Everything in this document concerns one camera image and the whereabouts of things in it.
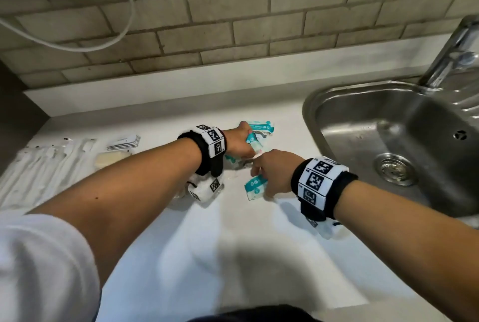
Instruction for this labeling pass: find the person's left hand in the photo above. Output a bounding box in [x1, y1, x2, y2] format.
[223, 120, 256, 160]

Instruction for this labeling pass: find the person's right hand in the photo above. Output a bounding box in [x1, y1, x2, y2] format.
[250, 149, 306, 198]

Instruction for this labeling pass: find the stack of small white sachets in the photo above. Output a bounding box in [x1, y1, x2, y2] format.
[106, 134, 141, 149]

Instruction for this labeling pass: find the person's right forearm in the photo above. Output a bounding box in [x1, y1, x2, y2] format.
[334, 179, 479, 322]

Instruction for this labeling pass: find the white countertop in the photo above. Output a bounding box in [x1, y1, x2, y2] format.
[0, 97, 454, 322]

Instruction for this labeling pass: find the person's dark clothing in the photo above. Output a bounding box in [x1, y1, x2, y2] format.
[187, 305, 322, 322]

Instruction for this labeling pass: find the black wristband with marker tags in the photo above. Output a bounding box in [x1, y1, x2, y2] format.
[291, 156, 359, 221]
[178, 125, 228, 177]

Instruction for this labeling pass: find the steel sink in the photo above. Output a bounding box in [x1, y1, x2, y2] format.
[302, 79, 479, 229]

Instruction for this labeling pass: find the steel faucet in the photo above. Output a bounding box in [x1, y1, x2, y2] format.
[418, 15, 479, 89]

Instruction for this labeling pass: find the white shirt sleeve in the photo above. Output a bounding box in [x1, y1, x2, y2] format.
[0, 214, 101, 322]

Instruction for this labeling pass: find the white wall cable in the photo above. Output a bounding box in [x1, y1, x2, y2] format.
[0, 0, 135, 53]

